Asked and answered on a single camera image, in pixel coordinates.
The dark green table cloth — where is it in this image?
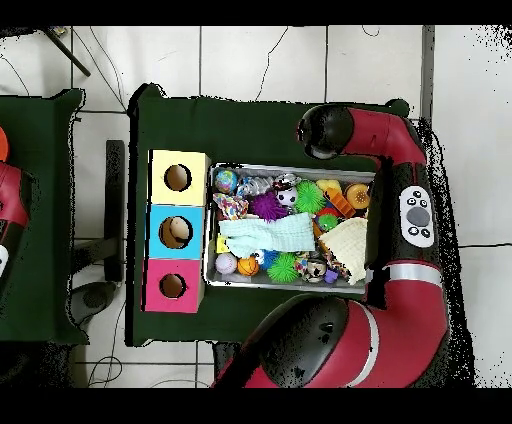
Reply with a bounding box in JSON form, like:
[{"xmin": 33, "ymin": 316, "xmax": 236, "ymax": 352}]
[
  {"xmin": 0, "ymin": 88, "xmax": 90, "ymax": 346},
  {"xmin": 125, "ymin": 82, "xmax": 411, "ymax": 348}
]

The green spiky ball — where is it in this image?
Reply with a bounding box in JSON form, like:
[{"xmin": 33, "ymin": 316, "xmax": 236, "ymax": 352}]
[{"xmin": 294, "ymin": 179, "xmax": 327, "ymax": 215}]

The cream waffle cloth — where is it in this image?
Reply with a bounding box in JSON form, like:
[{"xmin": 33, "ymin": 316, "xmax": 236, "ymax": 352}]
[{"xmin": 318, "ymin": 216, "xmax": 368, "ymax": 286}]

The wooden box with three holes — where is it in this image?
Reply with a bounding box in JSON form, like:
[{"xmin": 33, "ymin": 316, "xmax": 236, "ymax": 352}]
[{"xmin": 140, "ymin": 149, "xmax": 212, "ymax": 314}]

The black cable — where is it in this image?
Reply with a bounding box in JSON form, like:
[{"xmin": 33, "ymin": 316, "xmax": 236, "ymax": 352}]
[{"xmin": 457, "ymin": 241, "xmax": 512, "ymax": 249}]

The globe print ball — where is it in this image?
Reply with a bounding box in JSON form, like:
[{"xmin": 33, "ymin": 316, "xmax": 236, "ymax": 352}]
[{"xmin": 214, "ymin": 168, "xmax": 240, "ymax": 195}]

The grey round chair base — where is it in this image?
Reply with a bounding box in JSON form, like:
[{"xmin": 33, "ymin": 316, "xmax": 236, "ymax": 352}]
[{"xmin": 68, "ymin": 280, "xmax": 118, "ymax": 326}]

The orange plastic block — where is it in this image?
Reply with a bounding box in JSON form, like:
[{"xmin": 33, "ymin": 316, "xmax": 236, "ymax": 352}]
[{"xmin": 323, "ymin": 186, "xmax": 357, "ymax": 219}]

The silver toy robot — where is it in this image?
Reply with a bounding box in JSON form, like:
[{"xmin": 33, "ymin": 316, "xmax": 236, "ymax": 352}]
[{"xmin": 235, "ymin": 175, "xmax": 276, "ymax": 198}]

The shallow metal mesh bin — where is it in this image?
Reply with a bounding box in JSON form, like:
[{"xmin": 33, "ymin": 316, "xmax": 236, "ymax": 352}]
[{"xmin": 202, "ymin": 161, "xmax": 377, "ymax": 296}]

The mint green waffle cloth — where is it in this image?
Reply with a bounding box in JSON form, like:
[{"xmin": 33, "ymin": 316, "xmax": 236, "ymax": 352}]
[{"xmin": 218, "ymin": 211, "xmax": 317, "ymax": 259}]

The black slanted rod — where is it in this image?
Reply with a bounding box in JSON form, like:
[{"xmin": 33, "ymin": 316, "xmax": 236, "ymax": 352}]
[{"xmin": 39, "ymin": 26, "xmax": 92, "ymax": 78}]

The toy burger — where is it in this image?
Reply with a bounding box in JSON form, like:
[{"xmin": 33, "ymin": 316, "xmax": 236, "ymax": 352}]
[{"xmin": 344, "ymin": 182, "xmax": 372, "ymax": 210}]

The black upright panel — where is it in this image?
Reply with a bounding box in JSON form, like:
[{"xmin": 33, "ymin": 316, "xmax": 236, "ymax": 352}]
[{"xmin": 103, "ymin": 139, "xmax": 127, "ymax": 283}]

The white baseball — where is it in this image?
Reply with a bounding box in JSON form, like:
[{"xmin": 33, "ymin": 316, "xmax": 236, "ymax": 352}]
[{"xmin": 214, "ymin": 252, "xmax": 239, "ymax": 276}]

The colourful heart print cloth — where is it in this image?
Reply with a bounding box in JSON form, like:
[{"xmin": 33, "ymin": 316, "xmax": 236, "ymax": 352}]
[{"xmin": 212, "ymin": 192, "xmax": 250, "ymax": 221}]

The purple spiky ball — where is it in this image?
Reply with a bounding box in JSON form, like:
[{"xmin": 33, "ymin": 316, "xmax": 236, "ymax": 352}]
[{"xmin": 249, "ymin": 190, "xmax": 289, "ymax": 223}]

